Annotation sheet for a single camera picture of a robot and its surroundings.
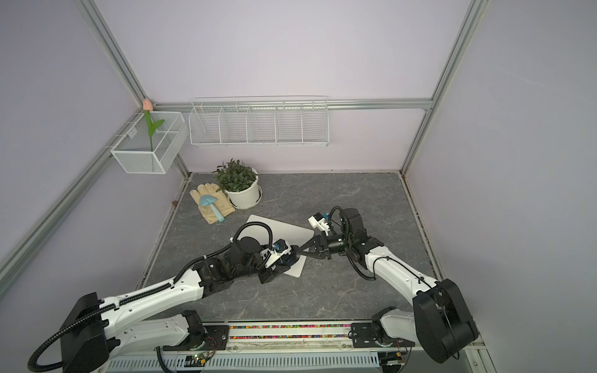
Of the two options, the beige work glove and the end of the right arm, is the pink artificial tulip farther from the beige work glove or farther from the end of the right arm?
the end of the right arm

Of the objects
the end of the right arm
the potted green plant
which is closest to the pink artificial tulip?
the potted green plant

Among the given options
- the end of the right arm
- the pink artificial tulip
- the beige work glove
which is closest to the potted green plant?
the beige work glove

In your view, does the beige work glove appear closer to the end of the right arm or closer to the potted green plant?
the potted green plant

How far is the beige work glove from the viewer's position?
106 centimetres

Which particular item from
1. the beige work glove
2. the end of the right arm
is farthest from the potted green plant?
the end of the right arm

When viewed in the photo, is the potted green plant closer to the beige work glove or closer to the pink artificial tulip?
the beige work glove

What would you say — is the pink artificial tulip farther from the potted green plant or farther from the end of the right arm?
the end of the right arm
